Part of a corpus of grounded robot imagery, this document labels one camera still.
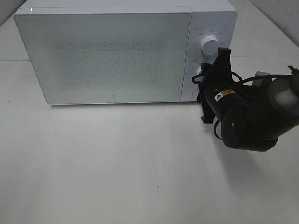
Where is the white round door button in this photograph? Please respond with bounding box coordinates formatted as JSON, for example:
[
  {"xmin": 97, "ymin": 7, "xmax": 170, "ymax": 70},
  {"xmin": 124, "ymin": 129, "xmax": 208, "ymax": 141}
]
[{"xmin": 192, "ymin": 89, "xmax": 198, "ymax": 99}]

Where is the white microwave door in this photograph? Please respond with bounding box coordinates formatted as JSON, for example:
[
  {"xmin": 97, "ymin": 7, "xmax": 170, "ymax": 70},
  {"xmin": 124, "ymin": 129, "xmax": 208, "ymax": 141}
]
[{"xmin": 15, "ymin": 13, "xmax": 190, "ymax": 105}]

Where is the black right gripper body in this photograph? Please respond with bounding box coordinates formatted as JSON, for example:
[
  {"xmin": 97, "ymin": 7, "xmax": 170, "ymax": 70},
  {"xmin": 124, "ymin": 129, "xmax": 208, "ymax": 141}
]
[{"xmin": 196, "ymin": 63, "xmax": 236, "ymax": 117}]

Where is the white timer knob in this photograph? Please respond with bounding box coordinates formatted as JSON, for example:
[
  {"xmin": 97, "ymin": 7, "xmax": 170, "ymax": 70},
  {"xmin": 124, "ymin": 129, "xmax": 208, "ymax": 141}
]
[{"xmin": 195, "ymin": 67, "xmax": 204, "ymax": 82}]

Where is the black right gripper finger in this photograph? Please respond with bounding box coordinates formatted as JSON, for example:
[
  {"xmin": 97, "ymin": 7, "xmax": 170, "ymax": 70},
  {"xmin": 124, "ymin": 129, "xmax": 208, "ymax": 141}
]
[
  {"xmin": 201, "ymin": 102, "xmax": 216, "ymax": 124},
  {"xmin": 211, "ymin": 47, "xmax": 232, "ymax": 77}
]

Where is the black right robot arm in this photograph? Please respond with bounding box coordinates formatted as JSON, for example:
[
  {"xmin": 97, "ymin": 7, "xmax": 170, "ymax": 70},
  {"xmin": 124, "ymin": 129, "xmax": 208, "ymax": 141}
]
[{"xmin": 192, "ymin": 48, "xmax": 299, "ymax": 152}]

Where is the white microwave oven body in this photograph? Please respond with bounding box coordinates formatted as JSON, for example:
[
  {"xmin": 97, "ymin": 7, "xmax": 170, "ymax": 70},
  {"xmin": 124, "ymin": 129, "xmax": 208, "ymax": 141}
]
[{"xmin": 14, "ymin": 0, "xmax": 238, "ymax": 104}]

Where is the white upper power knob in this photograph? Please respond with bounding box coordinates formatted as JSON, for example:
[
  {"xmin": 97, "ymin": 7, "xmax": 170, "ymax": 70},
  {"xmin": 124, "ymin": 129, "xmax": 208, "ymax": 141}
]
[{"xmin": 200, "ymin": 34, "xmax": 220, "ymax": 56}]

